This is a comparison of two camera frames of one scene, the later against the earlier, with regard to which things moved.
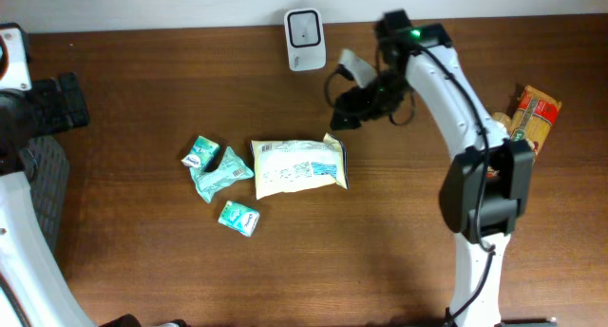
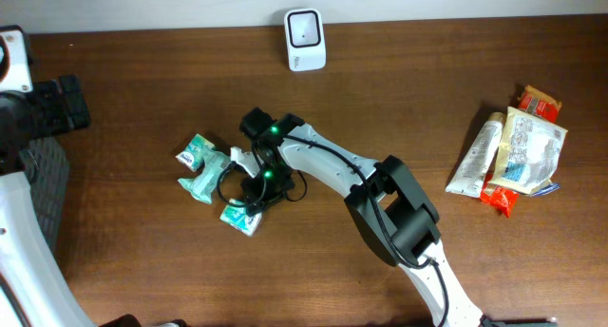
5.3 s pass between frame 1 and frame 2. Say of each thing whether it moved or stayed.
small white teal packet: stayed
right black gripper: moved
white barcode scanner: stayed
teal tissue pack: moved
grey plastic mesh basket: stayed
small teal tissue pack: moved
